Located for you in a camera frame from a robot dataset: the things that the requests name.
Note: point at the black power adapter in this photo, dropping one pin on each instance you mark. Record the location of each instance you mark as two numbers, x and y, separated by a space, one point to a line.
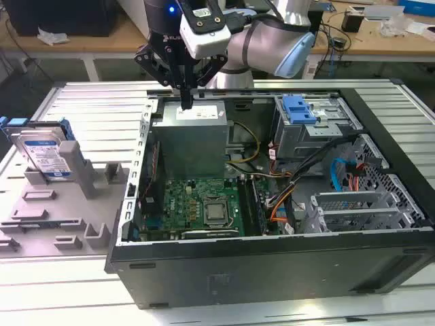
338 42

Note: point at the grey power supply unit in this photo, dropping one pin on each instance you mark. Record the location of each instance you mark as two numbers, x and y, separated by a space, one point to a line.
190 146

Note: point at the blue cardboard box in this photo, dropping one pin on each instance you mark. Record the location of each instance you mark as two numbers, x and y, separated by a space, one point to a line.
418 6

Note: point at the green motherboard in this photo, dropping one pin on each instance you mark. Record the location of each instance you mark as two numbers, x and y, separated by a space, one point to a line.
183 203

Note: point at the blue drive latch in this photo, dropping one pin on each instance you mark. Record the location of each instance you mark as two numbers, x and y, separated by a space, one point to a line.
299 110

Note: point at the metal disk bay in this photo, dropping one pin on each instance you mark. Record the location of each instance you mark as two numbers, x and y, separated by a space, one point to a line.
353 217

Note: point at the RAM stick in slot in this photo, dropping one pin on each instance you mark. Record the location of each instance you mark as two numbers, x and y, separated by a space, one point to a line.
259 207

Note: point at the black graphics card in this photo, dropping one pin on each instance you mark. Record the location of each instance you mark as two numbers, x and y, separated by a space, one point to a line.
210 233

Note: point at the silver CPU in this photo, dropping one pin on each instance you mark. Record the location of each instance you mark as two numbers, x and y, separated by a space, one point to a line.
217 211

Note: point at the large black box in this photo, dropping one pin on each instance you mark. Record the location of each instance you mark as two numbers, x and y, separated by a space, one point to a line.
68 17

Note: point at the clear plastic bag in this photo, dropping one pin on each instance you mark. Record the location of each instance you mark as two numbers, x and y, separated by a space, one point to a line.
401 27

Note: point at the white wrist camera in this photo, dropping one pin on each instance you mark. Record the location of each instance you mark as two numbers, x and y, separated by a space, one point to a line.
207 42

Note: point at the black PC case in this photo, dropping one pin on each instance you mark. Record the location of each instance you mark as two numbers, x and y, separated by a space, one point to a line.
272 271

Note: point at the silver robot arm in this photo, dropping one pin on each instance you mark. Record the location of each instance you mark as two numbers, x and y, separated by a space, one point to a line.
261 40

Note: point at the RAM stick on rack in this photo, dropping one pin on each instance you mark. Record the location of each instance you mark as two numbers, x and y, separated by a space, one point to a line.
42 225

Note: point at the wooden desk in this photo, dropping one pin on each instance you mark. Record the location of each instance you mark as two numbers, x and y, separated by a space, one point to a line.
112 37

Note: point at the metal drive cage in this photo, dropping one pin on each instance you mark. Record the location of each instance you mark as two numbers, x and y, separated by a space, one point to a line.
295 139

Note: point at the crumpled white paper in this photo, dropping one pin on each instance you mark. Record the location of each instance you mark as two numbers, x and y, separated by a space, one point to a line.
51 37

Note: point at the small black box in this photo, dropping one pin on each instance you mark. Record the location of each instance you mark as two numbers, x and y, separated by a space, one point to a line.
351 22

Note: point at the hard disk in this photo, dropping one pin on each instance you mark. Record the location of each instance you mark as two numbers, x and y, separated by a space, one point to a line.
40 153

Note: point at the grey parts rack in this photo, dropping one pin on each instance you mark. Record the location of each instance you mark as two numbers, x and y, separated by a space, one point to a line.
68 210

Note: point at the white labelled tag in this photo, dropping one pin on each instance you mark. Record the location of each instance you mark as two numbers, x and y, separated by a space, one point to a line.
312 69

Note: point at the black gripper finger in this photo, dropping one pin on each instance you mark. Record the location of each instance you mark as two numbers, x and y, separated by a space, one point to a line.
210 69
153 61

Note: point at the black RAM slot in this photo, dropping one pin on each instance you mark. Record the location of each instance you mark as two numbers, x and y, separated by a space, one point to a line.
245 207

